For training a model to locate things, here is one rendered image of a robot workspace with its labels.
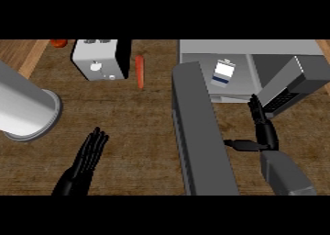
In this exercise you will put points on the white and blue milk carton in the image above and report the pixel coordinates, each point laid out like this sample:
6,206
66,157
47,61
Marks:
222,73

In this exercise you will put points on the orange carrot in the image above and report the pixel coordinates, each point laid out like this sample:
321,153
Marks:
140,72

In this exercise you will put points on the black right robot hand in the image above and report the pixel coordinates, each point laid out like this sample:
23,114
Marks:
264,131

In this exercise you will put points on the orange-red vegetable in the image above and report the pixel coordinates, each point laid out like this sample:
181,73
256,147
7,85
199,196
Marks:
59,43

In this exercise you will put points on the large grey metal pot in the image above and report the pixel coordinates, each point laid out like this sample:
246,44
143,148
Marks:
20,104

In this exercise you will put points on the grey microwave door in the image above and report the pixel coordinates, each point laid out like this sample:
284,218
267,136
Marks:
200,131

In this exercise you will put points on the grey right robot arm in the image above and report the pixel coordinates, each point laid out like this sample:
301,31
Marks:
284,174

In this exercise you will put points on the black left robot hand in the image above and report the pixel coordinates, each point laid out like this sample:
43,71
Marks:
84,165

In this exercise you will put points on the white and black toaster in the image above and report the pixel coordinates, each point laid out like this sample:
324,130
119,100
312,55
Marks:
102,59

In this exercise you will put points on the grey microwave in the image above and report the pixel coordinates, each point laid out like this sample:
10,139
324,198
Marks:
262,73

